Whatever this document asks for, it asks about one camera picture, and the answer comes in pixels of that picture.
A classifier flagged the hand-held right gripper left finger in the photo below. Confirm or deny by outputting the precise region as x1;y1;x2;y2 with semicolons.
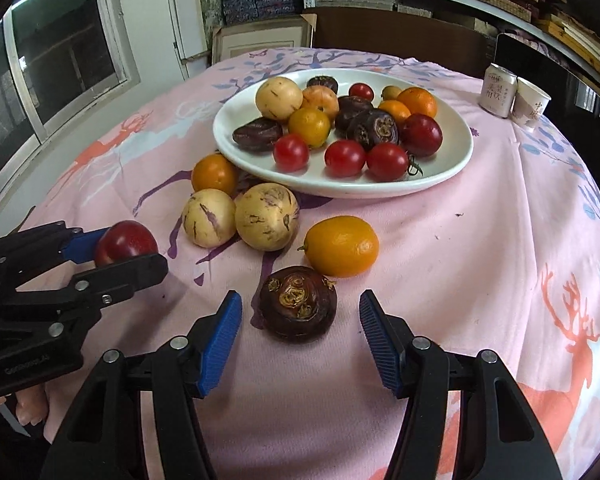
39;290;243;480

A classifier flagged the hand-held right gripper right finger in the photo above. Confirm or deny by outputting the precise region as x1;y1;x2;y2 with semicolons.
358;289;563;480

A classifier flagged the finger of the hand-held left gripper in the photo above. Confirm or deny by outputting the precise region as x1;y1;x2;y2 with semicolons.
10;253;169;336
0;220;112;287

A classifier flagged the red plum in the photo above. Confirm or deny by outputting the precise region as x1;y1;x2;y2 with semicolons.
94;220;159;267
399;113;443;157

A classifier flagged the dark water chestnut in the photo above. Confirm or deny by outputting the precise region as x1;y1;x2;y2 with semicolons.
334;95;376;131
306;75;339;95
346;109;400;152
256;266;339;345

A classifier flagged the dark brown wrinkled fruit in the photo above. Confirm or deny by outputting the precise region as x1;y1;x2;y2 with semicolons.
232;117;284;152

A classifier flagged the white plate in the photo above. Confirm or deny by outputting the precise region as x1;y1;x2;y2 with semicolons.
213;68;474;199

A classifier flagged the yellow citrus fruit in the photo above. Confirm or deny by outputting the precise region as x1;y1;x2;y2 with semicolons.
287;107;331;149

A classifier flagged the pale orange citrus fruit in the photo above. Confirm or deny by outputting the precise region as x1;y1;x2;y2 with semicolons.
301;86;340;121

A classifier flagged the person's left forearm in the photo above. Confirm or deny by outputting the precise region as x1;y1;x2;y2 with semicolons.
0;410;51;480

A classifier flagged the person's left hand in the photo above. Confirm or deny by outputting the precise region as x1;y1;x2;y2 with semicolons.
0;382;48;423

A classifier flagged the pink deer print tablecloth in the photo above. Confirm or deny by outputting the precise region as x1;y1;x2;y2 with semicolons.
0;46;600;480

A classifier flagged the white framed window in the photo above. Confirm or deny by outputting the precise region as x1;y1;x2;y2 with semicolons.
0;0;142;143

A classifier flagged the white board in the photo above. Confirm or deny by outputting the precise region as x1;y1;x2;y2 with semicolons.
170;0;211;68

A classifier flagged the beige framed panel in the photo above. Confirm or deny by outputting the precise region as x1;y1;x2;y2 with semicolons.
211;14;317;63

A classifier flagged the pale pink drink can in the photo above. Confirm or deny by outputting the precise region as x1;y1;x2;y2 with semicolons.
478;63;519;119

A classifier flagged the white paper cup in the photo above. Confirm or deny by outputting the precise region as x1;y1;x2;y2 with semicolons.
510;77;552;130

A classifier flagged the brown board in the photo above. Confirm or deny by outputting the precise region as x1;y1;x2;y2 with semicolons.
302;7;496;68

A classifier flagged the black monitor screen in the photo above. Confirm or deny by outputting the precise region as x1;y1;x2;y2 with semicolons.
495;32;600;121

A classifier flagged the pink fabric bundle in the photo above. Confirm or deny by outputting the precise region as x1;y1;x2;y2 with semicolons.
510;30;546;56

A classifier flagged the stack of pale wooden frames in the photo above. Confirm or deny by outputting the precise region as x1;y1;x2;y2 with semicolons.
537;7;600;76

